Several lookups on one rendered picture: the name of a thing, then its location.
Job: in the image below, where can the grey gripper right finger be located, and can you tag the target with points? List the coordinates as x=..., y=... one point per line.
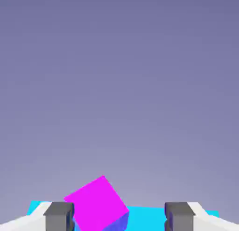
x=182, y=218

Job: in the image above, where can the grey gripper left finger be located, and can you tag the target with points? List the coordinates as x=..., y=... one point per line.
x=56, y=218

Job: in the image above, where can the small magenta cube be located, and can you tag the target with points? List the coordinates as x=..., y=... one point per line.
x=97, y=204

